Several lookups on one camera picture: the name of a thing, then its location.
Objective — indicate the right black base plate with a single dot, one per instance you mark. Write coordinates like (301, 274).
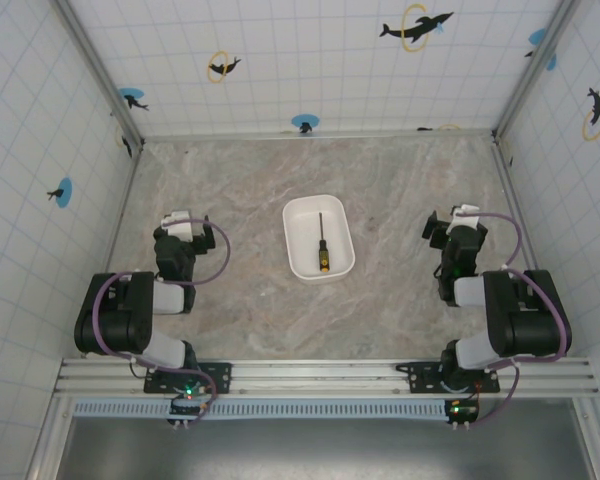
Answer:
(415, 372)

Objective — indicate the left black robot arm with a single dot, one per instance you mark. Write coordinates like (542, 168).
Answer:
(125, 320)

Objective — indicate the aluminium frame bar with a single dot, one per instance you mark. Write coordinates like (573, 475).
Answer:
(320, 135)

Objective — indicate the white plastic bin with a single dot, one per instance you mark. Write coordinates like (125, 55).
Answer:
(300, 220)

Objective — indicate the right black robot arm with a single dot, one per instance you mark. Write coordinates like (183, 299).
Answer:
(525, 320)

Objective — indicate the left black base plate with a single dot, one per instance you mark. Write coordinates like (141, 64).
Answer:
(220, 372)

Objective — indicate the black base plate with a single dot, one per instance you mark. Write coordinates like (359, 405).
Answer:
(415, 372)
(220, 372)

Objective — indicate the blue oval dolphin sticker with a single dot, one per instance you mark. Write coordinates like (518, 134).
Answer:
(65, 192)
(305, 121)
(537, 36)

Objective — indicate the aluminium mounting rail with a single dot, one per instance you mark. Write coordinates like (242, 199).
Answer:
(305, 375)

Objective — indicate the aluminium frame post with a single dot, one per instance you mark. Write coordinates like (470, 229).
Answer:
(100, 75)
(535, 70)

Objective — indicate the black yellow screwdriver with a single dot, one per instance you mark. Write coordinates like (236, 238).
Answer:
(323, 257)

